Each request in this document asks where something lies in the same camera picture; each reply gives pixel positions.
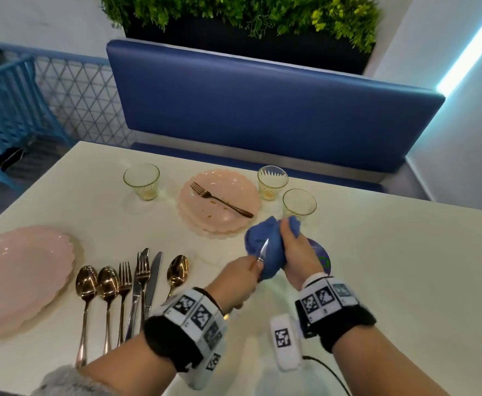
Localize person's left hand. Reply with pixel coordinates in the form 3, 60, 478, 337
205, 256, 265, 314

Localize person's right hand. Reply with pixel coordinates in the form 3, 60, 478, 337
280, 218, 327, 291

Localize blue cleaning cloth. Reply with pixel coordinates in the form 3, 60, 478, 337
244, 215, 303, 282

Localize person's left forearm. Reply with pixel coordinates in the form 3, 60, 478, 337
78, 326, 180, 396

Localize person's right forearm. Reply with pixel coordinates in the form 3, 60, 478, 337
331, 321, 452, 396

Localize clear ribbed drinking glass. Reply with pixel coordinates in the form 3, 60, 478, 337
123, 163, 161, 202
282, 188, 317, 222
257, 165, 289, 201

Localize round blue coaster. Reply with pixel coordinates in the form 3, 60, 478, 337
306, 238, 332, 276

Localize pink scalloped flat plate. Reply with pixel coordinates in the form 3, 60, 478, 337
178, 202, 255, 240
0, 233, 86, 345

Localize gold fork with food bits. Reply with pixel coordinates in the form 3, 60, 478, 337
189, 181, 255, 219

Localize pink deep plate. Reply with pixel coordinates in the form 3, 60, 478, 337
0, 225, 76, 334
178, 169, 262, 233

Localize gold spoon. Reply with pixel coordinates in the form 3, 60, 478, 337
75, 265, 100, 369
97, 266, 121, 355
165, 254, 190, 302

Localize blue bench seat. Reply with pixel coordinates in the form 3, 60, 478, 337
130, 142, 387, 194

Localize black right wristband with markers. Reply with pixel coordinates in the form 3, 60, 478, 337
294, 273, 378, 354

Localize black wristband with markers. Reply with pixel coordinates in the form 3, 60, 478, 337
144, 286, 229, 391
294, 273, 378, 354

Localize black left wristband with markers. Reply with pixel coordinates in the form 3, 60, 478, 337
144, 286, 229, 391

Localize blue padded bench backrest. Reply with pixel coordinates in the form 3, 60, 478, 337
106, 39, 447, 174

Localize black planter box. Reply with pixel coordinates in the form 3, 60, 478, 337
123, 15, 376, 76

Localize grey fuzzy sleeve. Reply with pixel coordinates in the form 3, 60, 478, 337
31, 364, 115, 396

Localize green artificial plants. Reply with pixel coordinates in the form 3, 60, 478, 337
98, 0, 384, 54

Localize white lattice railing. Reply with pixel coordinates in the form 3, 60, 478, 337
0, 38, 137, 149

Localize glowing light strip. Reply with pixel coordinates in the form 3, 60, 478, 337
436, 0, 482, 98

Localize blue slatted chair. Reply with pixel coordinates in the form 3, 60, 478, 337
0, 54, 75, 195

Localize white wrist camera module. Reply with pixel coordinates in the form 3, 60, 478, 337
269, 313, 304, 373

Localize black cable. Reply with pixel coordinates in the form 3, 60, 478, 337
302, 355, 351, 396

